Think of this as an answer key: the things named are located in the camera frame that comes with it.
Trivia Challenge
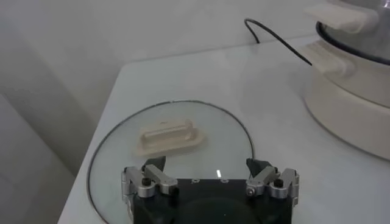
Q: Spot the glass lid with cream handle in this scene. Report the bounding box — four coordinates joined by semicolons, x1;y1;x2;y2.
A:
87;99;255;224

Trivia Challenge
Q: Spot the black cooker power cable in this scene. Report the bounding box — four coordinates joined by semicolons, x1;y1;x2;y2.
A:
243;18;313;66

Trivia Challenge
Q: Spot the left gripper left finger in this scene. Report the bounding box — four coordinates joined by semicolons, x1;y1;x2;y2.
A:
121;156;180;203

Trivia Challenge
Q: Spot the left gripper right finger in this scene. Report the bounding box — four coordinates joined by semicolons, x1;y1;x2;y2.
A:
245;157;300;208

